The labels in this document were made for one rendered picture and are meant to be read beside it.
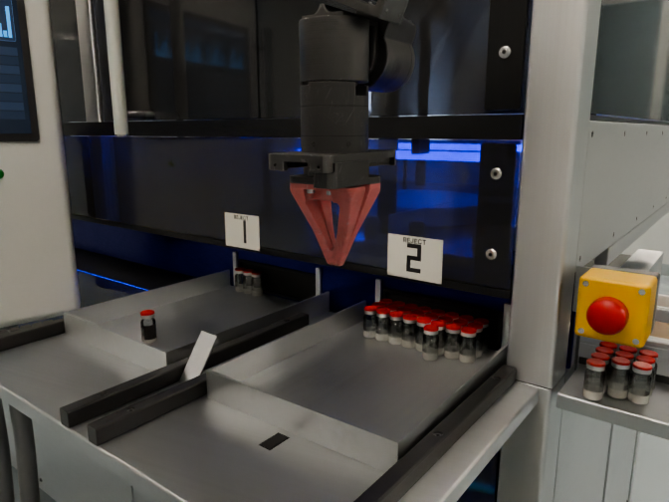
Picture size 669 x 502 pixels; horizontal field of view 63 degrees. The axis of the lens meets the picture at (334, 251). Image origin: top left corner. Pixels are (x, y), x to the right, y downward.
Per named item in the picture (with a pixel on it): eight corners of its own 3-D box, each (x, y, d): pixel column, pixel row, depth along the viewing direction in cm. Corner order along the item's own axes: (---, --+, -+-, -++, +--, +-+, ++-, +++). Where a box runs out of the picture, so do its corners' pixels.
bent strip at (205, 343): (204, 373, 72) (202, 330, 71) (220, 378, 70) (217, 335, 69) (104, 415, 61) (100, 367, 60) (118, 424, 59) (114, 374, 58)
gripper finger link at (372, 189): (381, 265, 49) (383, 158, 47) (334, 284, 43) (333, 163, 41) (322, 254, 53) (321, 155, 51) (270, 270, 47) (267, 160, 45)
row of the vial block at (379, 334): (367, 332, 86) (368, 304, 85) (477, 360, 75) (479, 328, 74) (359, 336, 84) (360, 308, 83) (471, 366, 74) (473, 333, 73)
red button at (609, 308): (590, 323, 63) (594, 290, 62) (629, 331, 60) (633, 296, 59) (582, 333, 60) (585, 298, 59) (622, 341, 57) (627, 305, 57)
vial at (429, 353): (426, 354, 78) (427, 323, 77) (440, 358, 76) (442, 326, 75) (419, 359, 76) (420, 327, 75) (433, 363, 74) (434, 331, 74)
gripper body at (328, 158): (397, 170, 49) (399, 85, 47) (329, 180, 41) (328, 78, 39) (339, 167, 53) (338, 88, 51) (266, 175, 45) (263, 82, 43)
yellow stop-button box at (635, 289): (587, 319, 69) (593, 263, 67) (653, 331, 65) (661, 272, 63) (571, 336, 63) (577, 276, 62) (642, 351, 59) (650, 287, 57)
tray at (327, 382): (363, 320, 92) (363, 300, 91) (519, 357, 77) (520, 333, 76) (207, 397, 65) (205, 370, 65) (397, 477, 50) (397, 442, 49)
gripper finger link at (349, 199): (395, 259, 51) (397, 156, 48) (350, 277, 45) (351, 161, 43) (336, 250, 55) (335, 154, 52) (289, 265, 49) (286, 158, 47)
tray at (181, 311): (229, 286, 112) (228, 269, 111) (329, 310, 97) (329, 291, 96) (65, 334, 86) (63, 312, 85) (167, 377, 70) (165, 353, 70)
